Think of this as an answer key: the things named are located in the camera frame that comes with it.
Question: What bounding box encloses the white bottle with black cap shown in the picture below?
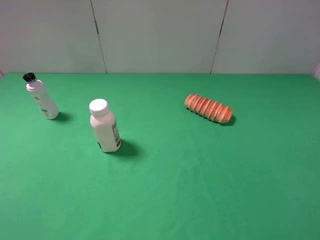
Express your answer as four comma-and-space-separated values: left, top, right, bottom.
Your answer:
22, 72, 59, 120

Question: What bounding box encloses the orange striped bread loaf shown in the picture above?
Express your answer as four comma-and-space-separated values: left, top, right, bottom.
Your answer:
184, 93, 233, 124

